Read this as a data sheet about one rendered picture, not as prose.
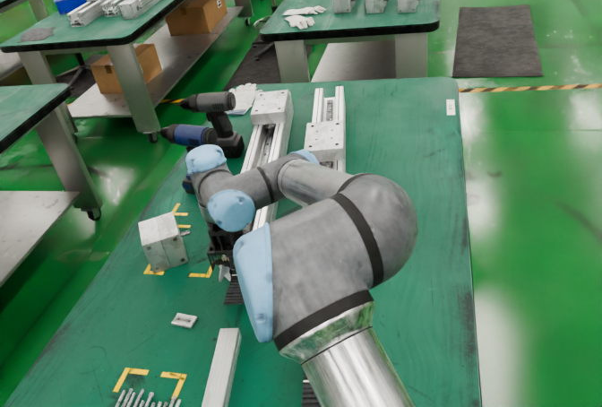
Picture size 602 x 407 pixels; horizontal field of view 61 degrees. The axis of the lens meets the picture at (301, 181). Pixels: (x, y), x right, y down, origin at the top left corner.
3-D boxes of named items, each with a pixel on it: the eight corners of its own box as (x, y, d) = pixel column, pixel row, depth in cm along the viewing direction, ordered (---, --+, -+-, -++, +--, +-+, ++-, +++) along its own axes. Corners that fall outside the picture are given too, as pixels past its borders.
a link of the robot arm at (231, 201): (270, 183, 90) (247, 156, 98) (210, 208, 87) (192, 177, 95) (278, 218, 94) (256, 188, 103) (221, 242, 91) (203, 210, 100)
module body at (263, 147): (267, 268, 124) (261, 242, 120) (227, 270, 126) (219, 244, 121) (294, 112, 189) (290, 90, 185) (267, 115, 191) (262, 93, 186)
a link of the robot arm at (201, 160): (190, 169, 94) (178, 150, 101) (204, 216, 100) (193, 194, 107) (229, 155, 96) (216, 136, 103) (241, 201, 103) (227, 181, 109)
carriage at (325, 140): (345, 168, 144) (343, 147, 141) (306, 171, 146) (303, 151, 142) (345, 139, 157) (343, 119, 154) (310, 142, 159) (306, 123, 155)
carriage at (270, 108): (287, 129, 167) (283, 111, 164) (253, 133, 169) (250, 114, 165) (291, 107, 180) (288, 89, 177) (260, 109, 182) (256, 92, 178)
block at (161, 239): (198, 258, 131) (188, 230, 125) (153, 274, 128) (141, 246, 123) (191, 236, 139) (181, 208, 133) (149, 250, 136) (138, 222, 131)
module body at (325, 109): (346, 264, 122) (342, 237, 117) (304, 266, 123) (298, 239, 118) (345, 107, 187) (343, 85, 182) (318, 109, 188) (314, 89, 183)
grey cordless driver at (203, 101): (243, 159, 168) (227, 98, 155) (185, 160, 172) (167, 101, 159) (248, 146, 174) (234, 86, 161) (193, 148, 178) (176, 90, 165)
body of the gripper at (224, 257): (211, 272, 111) (197, 230, 104) (219, 245, 118) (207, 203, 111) (245, 271, 110) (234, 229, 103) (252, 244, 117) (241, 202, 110)
